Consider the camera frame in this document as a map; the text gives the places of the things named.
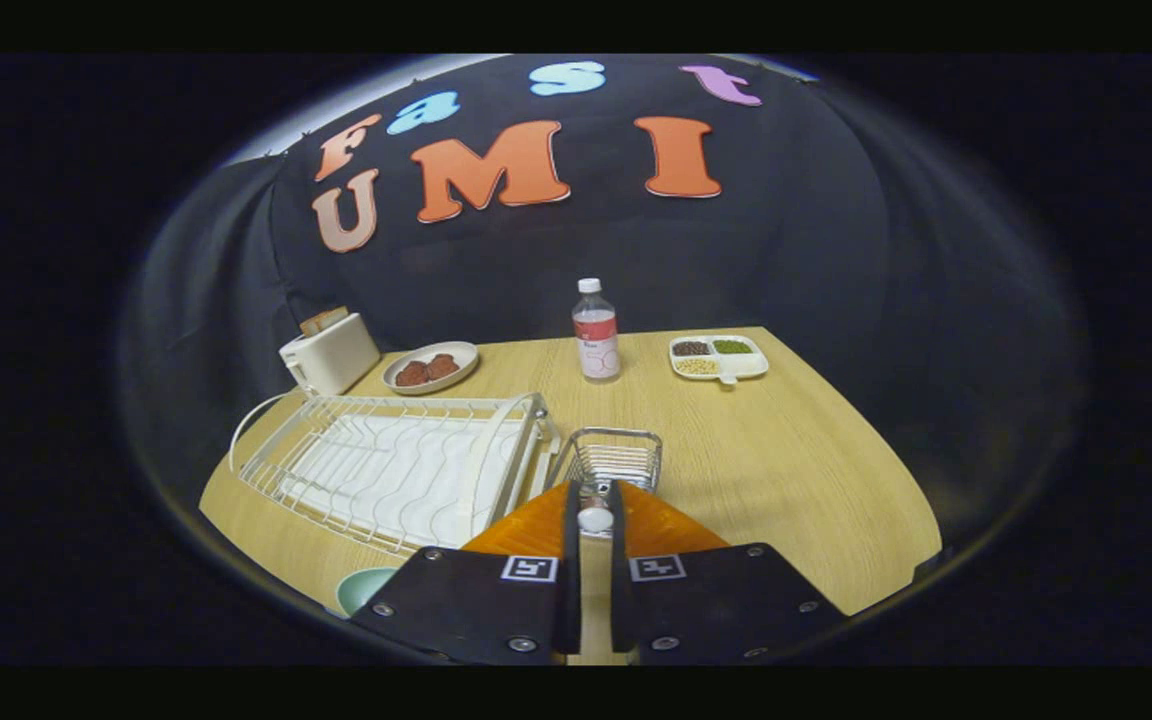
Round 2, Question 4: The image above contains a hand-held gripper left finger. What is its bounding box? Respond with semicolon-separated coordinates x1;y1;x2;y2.
351;480;582;666

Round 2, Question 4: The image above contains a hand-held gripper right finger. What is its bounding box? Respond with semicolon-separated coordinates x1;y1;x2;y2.
608;480;849;666

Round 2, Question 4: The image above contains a red-handled metal spoon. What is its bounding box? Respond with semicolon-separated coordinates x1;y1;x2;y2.
576;480;617;539

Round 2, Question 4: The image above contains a light green plate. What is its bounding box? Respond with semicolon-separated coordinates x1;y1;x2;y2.
336;567;399;618

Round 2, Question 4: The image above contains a metal wire basket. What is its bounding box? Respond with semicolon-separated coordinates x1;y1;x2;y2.
548;428;664;496

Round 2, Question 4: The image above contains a white wire dish rack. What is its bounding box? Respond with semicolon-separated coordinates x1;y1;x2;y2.
228;392;562;558

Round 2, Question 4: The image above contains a beige plate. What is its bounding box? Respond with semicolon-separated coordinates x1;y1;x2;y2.
382;341;480;396

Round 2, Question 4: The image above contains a white ribbed drain tray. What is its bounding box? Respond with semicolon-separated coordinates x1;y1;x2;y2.
276;415;527;549

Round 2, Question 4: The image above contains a clear bottle red label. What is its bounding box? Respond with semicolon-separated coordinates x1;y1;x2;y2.
572;278;622;384

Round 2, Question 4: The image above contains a white divided bean tray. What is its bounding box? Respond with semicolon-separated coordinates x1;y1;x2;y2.
668;334;770;387

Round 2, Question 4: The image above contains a white toaster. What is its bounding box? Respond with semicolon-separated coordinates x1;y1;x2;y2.
279;312;382;397

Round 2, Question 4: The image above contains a black backdrop cloth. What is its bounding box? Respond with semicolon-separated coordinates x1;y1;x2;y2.
121;54;1082;561

